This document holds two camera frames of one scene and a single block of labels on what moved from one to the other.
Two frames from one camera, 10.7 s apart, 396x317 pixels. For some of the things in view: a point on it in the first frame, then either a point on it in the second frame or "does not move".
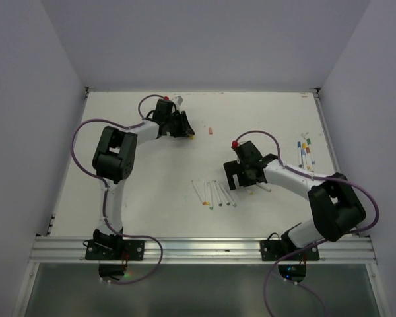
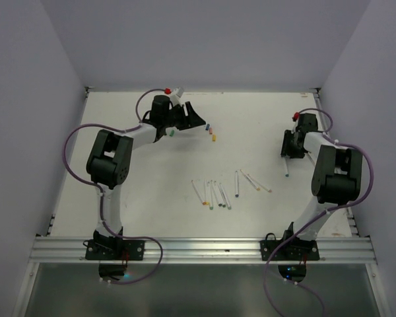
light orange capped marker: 265,187 does not move
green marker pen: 210,207 does not move
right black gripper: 233,167 -> 286,148
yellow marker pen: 206,192 does not move
